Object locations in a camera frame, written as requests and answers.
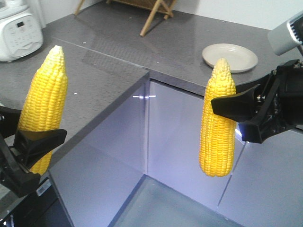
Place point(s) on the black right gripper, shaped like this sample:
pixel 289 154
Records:
pixel 277 97

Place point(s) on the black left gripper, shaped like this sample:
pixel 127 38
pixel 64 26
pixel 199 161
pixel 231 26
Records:
pixel 29 147

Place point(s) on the yellow corn cob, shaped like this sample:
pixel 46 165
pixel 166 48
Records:
pixel 44 104
pixel 217 135

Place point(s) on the white rice cooker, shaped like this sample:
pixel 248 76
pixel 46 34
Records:
pixel 20 32

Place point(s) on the wooden folding rack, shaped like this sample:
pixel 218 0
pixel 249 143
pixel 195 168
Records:
pixel 164 7

